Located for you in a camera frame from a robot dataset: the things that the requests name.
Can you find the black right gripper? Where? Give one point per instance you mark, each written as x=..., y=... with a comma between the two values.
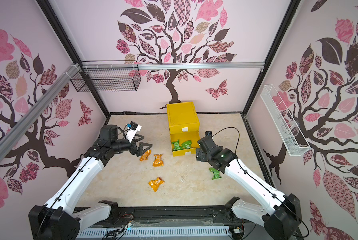
x=200, y=154

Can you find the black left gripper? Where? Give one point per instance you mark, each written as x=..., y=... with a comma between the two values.
x=138, y=152

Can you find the orange cookie packet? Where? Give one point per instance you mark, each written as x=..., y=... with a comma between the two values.
x=155, y=184
x=145, y=156
x=158, y=162

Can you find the green cookie packet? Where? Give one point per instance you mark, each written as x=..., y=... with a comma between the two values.
x=216, y=174
x=177, y=146
x=186, y=144

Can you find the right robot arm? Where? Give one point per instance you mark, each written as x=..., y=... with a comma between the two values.
x=278, y=213

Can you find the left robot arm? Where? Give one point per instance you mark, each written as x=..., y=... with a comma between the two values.
x=57, y=218

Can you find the yellow plastic drawer cabinet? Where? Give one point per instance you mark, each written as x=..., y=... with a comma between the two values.
x=182, y=117

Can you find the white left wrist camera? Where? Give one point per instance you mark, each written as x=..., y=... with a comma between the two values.
x=132, y=130

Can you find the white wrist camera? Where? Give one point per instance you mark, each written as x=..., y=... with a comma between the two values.
x=132, y=130
x=209, y=133

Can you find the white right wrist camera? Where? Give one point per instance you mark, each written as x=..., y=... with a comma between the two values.
x=209, y=133

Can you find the black wire basket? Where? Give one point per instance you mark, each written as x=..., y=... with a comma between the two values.
x=107, y=76

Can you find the white slotted cable duct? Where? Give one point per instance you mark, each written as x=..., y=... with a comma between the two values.
x=155, y=233

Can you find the white wire shelf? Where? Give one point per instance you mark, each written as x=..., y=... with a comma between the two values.
x=277, y=104

